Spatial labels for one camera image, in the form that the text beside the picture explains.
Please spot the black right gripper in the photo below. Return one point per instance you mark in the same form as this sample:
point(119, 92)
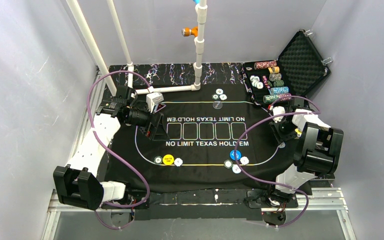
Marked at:
point(278, 131)

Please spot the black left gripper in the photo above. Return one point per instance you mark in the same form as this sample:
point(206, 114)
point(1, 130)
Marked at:
point(153, 124)

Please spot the blue playing card deck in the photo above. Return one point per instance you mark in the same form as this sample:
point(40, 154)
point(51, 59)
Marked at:
point(298, 132)

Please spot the green poker chip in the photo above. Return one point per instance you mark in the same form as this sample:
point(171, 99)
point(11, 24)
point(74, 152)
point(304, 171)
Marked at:
point(158, 160)
point(228, 164)
point(215, 96)

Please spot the yellow big blind button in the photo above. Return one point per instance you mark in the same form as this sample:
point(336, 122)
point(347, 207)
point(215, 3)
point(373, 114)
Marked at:
point(168, 159)

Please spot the white blue poker chip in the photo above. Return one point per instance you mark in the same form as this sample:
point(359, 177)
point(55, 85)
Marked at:
point(178, 162)
point(244, 160)
point(223, 97)

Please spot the blue small blind button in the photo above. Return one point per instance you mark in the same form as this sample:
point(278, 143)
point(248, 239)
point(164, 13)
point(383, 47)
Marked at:
point(235, 155)

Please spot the white light-blue ten chip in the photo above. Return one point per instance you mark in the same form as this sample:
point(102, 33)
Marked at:
point(236, 169)

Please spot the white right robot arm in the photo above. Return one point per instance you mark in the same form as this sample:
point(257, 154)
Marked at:
point(318, 145)

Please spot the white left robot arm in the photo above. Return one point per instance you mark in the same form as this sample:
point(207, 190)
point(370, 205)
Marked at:
point(76, 183)

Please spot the green and pink chip row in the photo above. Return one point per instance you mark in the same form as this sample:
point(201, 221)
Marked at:
point(268, 99)

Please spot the blue chip row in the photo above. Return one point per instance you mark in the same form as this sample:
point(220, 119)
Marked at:
point(279, 90)

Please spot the dark green chip row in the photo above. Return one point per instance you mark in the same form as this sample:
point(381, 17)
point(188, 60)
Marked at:
point(275, 80)

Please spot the white chips in case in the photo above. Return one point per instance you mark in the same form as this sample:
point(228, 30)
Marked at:
point(256, 82)

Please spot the black poker felt mat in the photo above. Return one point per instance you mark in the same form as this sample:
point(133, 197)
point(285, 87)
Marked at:
point(203, 138)

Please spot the yellow chip row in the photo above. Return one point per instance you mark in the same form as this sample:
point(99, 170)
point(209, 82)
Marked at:
point(274, 70)

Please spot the black poker chip case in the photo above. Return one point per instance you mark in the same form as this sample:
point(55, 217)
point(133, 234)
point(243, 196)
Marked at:
point(300, 64)

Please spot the red white chip row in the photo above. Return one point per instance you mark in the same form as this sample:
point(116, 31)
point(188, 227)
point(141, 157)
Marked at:
point(264, 64)

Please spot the orange clamp knob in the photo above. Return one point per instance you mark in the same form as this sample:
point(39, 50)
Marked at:
point(186, 31)

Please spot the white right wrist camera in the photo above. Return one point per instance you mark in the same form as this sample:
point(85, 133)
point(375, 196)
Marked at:
point(277, 112)

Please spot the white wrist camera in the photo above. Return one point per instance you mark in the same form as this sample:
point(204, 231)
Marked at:
point(277, 112)
point(153, 100)

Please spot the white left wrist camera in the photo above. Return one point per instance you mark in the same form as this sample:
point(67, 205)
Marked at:
point(153, 100)

